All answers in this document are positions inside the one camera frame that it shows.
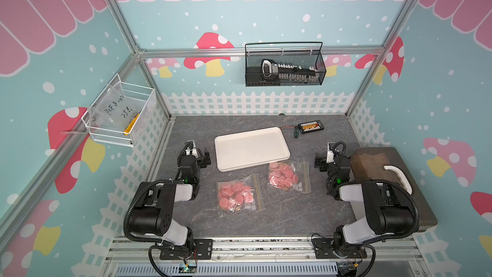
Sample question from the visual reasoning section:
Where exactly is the ziploc bag with pink cookies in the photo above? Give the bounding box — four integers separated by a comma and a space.
217, 174, 265, 217
268, 160, 311, 194

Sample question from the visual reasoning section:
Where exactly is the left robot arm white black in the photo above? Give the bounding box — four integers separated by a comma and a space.
123, 141, 211, 253

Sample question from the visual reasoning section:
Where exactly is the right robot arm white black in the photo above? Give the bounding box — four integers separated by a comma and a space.
315, 141, 420, 258

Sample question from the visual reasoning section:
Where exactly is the clear plastic bag with writing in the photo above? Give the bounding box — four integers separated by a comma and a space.
89, 85, 139, 132

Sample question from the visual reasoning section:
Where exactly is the black box with orange items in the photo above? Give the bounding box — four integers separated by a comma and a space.
297, 120, 324, 134

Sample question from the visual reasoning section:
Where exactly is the white plastic tray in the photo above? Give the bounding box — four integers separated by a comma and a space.
215, 127, 290, 173

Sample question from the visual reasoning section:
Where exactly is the yellow item in white basket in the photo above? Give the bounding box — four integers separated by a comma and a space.
123, 114, 140, 135

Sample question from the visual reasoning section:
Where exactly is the socket set in basket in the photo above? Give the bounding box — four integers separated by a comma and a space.
260, 60, 319, 84

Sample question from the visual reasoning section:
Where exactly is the brown toolbox with white handle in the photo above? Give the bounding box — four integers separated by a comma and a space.
348, 146, 439, 233

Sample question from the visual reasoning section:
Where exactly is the white wire wall basket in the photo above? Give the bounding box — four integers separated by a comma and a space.
81, 74, 156, 147

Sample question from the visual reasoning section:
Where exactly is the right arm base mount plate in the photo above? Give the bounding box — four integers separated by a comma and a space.
311, 237, 367, 260

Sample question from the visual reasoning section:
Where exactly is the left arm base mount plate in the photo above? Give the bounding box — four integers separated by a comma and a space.
159, 239, 213, 260

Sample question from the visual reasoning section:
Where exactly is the black wire mesh basket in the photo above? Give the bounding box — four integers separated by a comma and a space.
244, 42, 326, 87

